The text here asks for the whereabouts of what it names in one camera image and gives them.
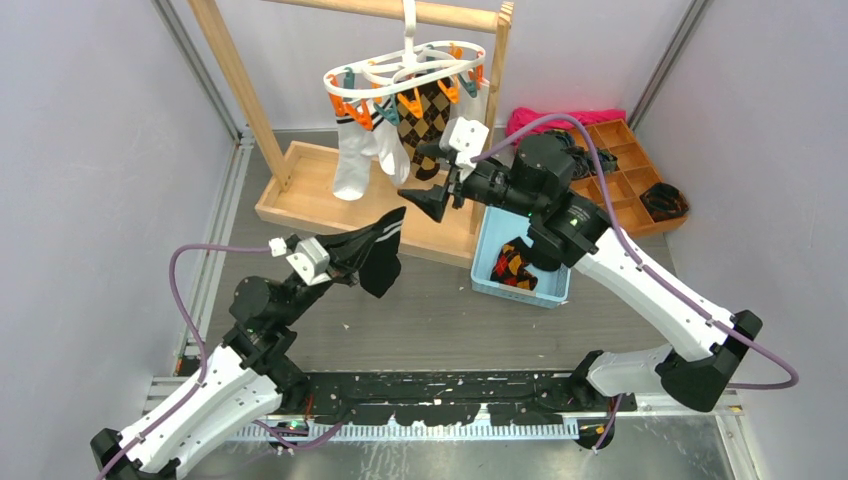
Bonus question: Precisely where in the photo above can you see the rolled dark sock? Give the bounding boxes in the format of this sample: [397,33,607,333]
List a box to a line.
[596,149,618,174]
[568,146,593,181]

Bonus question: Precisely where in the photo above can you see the brown argyle sock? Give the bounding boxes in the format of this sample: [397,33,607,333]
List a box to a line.
[396,82,452,181]

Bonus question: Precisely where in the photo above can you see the rolled dark sock centre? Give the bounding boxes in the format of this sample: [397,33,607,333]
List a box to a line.
[568,146,593,181]

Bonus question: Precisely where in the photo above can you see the white sock middle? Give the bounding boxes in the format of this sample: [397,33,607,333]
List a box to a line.
[372,113,410,187]

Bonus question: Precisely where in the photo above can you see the white sock right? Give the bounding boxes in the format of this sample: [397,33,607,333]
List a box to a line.
[449,79,490,124]

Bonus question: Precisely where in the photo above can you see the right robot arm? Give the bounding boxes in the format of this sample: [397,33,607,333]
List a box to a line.
[399,134,762,412]

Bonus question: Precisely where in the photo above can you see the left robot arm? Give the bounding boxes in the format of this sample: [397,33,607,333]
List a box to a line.
[90,212,404,479]

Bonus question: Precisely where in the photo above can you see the black sock white stripes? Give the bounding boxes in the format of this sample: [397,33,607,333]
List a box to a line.
[360,207,407,298]

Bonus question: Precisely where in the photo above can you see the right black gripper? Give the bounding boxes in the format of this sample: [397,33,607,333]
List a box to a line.
[397,134,542,222]

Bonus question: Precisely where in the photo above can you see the red yellow argyle sock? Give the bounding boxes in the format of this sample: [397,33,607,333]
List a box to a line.
[489,237,538,291]

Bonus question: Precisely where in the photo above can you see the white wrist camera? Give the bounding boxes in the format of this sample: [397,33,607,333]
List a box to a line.
[268,235,331,286]
[438,117,489,181]

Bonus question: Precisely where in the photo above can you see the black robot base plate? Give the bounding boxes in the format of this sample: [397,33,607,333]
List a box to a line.
[278,370,637,448]

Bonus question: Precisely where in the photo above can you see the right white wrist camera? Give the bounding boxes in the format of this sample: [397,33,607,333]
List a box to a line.
[438,117,489,181]

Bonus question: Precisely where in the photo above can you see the white clip sock hanger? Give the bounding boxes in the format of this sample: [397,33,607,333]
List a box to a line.
[323,1,486,131]

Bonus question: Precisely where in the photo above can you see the wooden hanging rack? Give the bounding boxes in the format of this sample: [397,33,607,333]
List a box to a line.
[191,1,514,268]

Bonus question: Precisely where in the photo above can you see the rolled dark sock right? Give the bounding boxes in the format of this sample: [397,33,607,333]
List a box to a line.
[596,149,618,174]

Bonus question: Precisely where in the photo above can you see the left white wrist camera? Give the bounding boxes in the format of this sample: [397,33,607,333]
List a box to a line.
[268,235,331,286]

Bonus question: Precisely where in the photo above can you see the light blue plastic basket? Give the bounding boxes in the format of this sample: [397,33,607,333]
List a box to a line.
[470,207,571,309]

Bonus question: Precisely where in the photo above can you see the white sock with stripes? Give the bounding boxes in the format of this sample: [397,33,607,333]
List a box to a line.
[332,116,377,201]

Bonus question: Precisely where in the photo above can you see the wooden compartment tray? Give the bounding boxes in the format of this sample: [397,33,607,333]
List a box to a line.
[586,120,687,238]

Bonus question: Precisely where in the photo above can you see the pink cloth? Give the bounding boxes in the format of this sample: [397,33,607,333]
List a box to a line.
[506,106,627,137]

